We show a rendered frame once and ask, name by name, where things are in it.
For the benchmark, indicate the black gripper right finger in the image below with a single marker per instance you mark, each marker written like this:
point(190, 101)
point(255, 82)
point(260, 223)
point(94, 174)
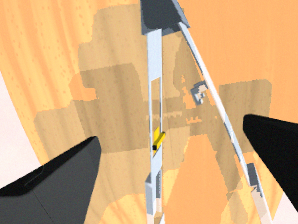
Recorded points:
point(276, 144)

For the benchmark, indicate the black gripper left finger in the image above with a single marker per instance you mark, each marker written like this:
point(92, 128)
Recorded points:
point(56, 193)

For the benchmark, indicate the light wooden board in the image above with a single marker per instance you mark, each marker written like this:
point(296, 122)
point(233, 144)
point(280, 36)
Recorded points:
point(75, 69)

